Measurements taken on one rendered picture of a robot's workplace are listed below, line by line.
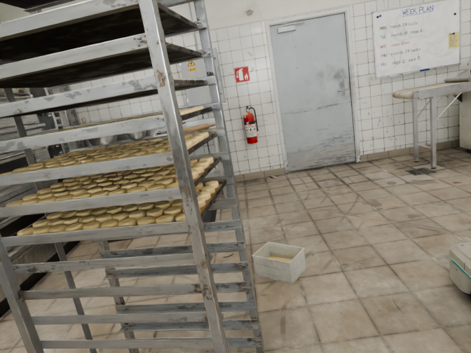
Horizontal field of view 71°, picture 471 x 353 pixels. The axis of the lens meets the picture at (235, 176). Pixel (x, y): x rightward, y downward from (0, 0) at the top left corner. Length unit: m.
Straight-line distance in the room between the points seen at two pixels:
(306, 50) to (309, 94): 0.59
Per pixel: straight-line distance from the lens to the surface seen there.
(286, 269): 2.27
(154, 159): 0.83
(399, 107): 5.22
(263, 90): 4.70
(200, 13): 1.23
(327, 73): 4.89
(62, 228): 1.10
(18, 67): 1.00
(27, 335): 1.29
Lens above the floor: 1.27
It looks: 14 degrees down
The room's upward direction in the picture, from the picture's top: 10 degrees counter-clockwise
